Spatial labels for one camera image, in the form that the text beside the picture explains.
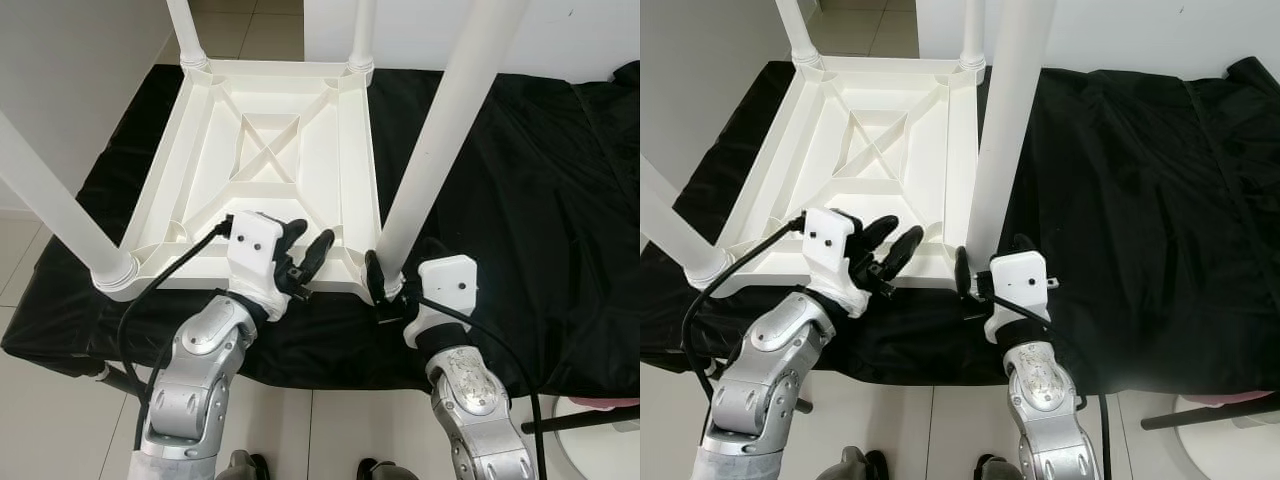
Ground white plastic table top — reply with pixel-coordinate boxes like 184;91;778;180
715;55;986;299
95;58;401;301

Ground white plastic table leg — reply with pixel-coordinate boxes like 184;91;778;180
165;0;211;71
375;0;531;286
348;0;377;76
0;110;141;296
775;0;826;69
640;155;733;291
958;0;987;73
965;0;1058;276

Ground black cloth table cover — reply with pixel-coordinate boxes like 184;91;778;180
0;62;641;399
640;58;1280;396

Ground grey right robot foot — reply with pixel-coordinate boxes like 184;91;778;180
357;458;421;480
975;455;1026;480

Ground grey robot foot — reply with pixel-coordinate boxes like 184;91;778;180
357;458;421;480
840;447;889;480
975;455;1026;480
218;450;269;480

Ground grey left robot foot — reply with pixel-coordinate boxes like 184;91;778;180
840;447;889;480
218;450;269;480

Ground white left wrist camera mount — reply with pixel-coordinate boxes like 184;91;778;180
225;210;291;321
803;207;869;319

